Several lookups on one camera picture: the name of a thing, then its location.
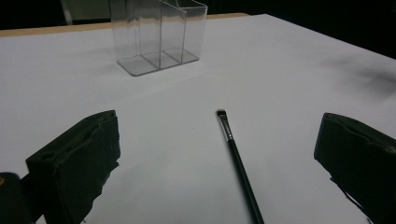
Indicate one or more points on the clear acrylic organizer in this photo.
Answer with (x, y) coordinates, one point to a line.
(158, 37)

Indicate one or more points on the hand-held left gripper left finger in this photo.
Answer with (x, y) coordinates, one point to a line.
(77, 161)

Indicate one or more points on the black makeup brush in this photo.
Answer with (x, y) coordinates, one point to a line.
(239, 166)

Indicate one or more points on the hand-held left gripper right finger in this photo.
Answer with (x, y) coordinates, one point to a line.
(358, 155)

